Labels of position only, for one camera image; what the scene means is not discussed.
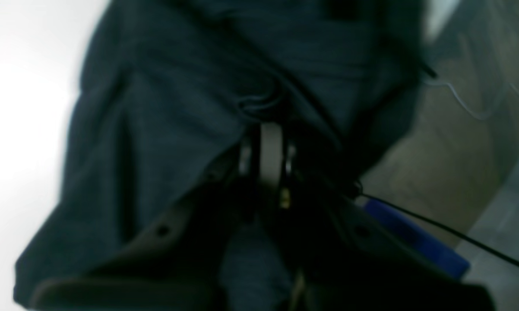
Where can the black long sleeve shirt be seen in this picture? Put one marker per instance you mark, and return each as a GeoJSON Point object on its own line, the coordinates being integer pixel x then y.
{"type": "Point", "coordinates": [168, 85]}

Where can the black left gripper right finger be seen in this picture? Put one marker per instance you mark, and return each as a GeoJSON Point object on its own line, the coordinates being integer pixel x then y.
{"type": "Point", "coordinates": [339, 257]}

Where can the blue box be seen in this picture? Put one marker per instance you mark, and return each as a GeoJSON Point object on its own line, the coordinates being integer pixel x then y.
{"type": "Point", "coordinates": [417, 238]}

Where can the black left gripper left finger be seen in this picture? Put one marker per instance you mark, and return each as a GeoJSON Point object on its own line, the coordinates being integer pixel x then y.
{"type": "Point", "coordinates": [173, 264]}

